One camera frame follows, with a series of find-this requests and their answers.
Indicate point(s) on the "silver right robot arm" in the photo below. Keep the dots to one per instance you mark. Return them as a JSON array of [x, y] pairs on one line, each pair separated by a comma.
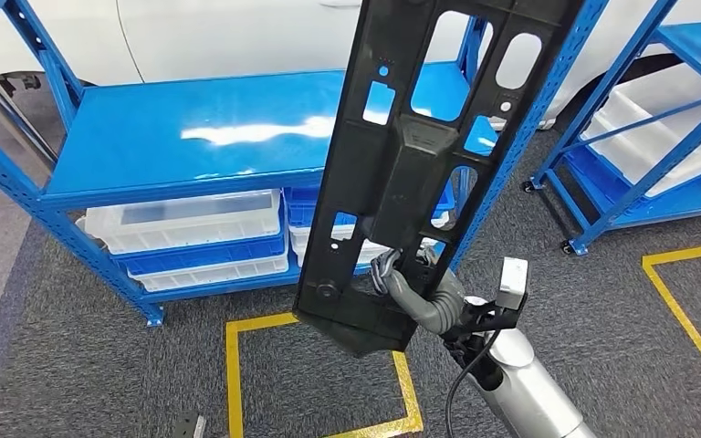
[[526, 393]]

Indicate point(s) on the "yellow floor tape square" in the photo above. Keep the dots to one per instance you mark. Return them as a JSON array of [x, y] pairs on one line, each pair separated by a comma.
[[232, 375], [677, 308]]

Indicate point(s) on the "white car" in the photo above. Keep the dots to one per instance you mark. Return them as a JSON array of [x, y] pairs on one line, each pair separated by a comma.
[[205, 36]]

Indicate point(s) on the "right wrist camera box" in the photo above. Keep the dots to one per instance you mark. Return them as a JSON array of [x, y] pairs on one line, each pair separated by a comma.
[[512, 281]]

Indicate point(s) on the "blue metal shelf rack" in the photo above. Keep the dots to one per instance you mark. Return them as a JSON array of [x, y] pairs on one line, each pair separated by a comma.
[[647, 208], [175, 151]]

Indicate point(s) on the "large white plastic tray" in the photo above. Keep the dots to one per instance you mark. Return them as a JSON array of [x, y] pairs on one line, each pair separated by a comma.
[[641, 154]]

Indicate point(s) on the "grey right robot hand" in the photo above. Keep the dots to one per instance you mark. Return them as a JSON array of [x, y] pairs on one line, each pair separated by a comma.
[[390, 272]]

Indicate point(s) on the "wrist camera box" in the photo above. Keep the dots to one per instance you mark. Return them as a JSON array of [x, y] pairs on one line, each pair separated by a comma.
[[512, 281], [190, 426]]

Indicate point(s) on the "black plastic panel part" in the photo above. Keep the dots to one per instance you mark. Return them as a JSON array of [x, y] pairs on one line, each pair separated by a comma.
[[411, 181]]

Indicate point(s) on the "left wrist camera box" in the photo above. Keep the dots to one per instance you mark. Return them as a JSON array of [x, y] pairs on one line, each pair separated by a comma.
[[190, 426]]

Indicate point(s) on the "grey metal bar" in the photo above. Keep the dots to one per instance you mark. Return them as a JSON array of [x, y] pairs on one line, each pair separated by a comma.
[[6, 112]]

